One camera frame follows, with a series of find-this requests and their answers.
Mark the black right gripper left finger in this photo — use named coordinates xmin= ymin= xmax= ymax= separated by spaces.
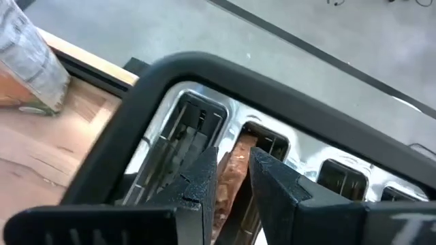
xmin=3 ymin=146 xmax=219 ymax=245

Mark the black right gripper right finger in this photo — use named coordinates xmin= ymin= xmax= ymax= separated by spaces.
xmin=250 ymin=146 xmax=436 ymax=245

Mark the brown toast slice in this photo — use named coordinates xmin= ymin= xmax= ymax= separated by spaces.
xmin=210 ymin=133 xmax=259 ymax=245

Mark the Panda Puffs cereal box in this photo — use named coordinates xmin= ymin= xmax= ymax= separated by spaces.
xmin=0 ymin=0 xmax=72 ymax=116

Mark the black toaster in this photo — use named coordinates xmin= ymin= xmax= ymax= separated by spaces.
xmin=60 ymin=50 xmax=436 ymax=245

